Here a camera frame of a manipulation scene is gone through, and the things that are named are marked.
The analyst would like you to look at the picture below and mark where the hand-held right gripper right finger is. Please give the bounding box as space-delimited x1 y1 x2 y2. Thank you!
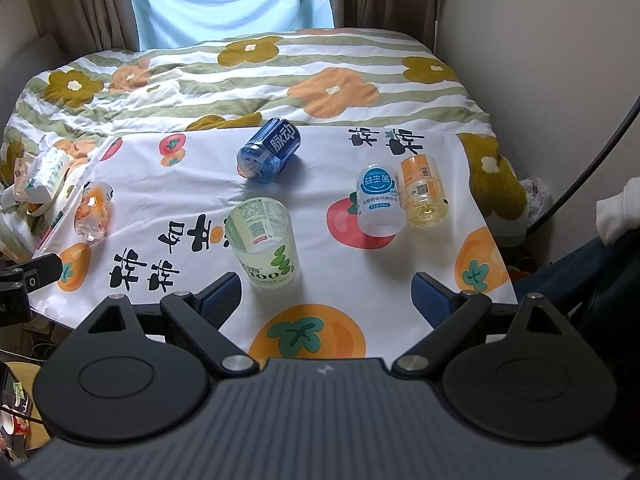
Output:
392 270 577 382

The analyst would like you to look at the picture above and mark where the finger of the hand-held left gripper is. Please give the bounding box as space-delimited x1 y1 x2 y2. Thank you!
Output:
0 252 64 293

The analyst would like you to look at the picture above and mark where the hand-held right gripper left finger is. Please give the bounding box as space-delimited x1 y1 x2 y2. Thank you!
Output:
75 271 256 382

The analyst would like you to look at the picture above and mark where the clear cup with green label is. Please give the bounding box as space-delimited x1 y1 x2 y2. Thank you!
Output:
224 197 303 291

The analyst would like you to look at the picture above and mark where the clear cup with orange fruit print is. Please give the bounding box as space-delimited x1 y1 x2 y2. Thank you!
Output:
74 180 115 242

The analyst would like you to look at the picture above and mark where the white cup with blue label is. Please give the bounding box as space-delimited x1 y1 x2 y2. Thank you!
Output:
356 163 407 237

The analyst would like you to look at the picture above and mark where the round wooden stool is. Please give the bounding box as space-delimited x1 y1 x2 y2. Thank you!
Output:
0 360 51 453

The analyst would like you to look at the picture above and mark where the tissue packet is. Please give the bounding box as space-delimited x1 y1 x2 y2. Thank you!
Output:
24 147 71 205

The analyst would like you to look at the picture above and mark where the clear plastic bag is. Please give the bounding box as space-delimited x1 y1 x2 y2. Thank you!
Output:
520 176 554 226

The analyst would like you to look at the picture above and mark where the person's leg in dark trousers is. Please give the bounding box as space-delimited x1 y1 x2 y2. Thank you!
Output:
512 235 640 343

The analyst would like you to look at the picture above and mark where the blue plastic bottle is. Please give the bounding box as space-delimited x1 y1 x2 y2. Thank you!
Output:
236 117 302 184

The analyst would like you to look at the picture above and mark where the white persimmon print cloth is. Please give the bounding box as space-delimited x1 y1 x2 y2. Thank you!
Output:
30 125 519 361

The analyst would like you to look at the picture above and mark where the floral striped blanket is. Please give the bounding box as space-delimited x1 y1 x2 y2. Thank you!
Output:
0 27 531 266

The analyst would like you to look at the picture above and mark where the person's white sock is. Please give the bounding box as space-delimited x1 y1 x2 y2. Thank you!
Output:
596 176 640 247

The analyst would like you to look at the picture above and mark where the black cable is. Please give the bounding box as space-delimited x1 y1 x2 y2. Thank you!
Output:
525 94 640 235

